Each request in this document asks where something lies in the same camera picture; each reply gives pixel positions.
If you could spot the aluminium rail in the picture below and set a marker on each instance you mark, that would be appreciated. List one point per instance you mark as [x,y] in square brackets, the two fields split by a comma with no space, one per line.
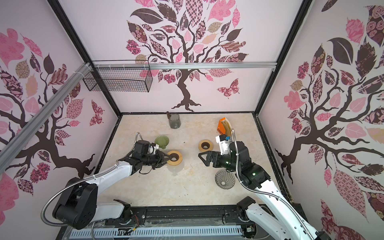
[189,66]
[11,150]

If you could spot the grey glass measuring cup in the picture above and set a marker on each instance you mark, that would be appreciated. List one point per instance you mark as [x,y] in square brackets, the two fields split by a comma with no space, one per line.
[174,120]

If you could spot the black wire basket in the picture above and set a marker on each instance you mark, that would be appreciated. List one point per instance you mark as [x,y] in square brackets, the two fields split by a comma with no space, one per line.
[120,76]

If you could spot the green glass dripper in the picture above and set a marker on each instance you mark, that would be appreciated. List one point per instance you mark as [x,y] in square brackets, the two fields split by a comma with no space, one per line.
[162,141]

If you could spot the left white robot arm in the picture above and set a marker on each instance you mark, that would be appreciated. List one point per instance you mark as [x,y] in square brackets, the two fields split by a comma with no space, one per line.
[78,203]

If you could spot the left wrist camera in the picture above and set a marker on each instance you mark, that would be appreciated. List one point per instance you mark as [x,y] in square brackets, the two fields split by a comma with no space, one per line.
[145,148]

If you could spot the rear aluminium rail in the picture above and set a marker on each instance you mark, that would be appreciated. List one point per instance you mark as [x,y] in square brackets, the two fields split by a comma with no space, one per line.
[189,66]

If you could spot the orange coffee filter pack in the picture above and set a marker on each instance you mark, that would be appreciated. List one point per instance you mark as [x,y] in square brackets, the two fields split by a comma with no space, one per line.
[224,127]

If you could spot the left aluminium rail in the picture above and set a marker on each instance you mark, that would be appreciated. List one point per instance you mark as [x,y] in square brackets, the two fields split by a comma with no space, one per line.
[11,150]

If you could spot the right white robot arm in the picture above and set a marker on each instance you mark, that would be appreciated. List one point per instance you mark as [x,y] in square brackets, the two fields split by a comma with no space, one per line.
[282,222]

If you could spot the grey glass dripper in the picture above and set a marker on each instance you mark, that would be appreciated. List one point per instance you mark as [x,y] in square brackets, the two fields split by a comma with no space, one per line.
[225,180]

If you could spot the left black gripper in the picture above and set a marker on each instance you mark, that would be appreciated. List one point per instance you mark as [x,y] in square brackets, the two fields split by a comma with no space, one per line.
[160,159]

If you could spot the white slotted cable duct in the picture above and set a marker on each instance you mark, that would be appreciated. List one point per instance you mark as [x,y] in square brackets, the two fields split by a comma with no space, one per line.
[167,232]

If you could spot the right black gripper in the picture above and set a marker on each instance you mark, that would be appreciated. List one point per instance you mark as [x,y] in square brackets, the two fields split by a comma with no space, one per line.
[216,155]

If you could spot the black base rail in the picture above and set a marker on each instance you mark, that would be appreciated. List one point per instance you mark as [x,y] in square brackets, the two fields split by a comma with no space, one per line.
[179,216]

